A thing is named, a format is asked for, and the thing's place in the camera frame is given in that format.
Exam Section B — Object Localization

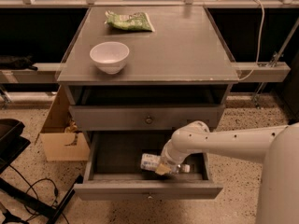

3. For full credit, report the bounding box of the open grey middle drawer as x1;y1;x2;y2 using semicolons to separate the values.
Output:
74;131;222;201

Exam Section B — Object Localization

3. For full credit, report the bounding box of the cardboard box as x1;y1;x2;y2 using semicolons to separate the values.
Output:
39;87;90;161

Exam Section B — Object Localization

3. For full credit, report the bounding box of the white ceramic bowl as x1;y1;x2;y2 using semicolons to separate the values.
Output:
90;41;130;75

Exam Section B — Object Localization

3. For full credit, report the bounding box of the green snack bag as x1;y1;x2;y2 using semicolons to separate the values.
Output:
105;10;155;32

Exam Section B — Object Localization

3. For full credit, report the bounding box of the clear plastic water bottle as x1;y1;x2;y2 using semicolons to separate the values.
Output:
140;153;191;174

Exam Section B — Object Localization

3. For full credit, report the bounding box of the closed grey upper drawer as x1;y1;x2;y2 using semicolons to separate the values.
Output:
69;105;225;131

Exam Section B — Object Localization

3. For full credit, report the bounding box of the white cable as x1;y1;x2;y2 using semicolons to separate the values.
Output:
236;0;265;82

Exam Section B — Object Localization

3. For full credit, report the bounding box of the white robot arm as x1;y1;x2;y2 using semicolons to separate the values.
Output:
156;121;299;224

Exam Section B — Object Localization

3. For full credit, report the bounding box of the grey wooden drawer cabinet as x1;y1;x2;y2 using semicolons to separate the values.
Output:
58;6;237;201

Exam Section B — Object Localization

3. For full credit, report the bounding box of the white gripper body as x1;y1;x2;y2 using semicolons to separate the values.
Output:
161;140;187;167

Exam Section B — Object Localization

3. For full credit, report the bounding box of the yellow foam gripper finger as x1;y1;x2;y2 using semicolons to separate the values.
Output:
155;163;171;175

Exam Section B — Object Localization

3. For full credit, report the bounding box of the black stand with cables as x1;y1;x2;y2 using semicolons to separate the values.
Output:
0;119;83;224

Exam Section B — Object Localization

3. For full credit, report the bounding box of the black cloth on rail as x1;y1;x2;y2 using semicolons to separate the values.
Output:
0;55;37;71

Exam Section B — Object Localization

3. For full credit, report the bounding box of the grey metal rail frame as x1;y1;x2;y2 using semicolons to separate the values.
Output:
1;0;298;106

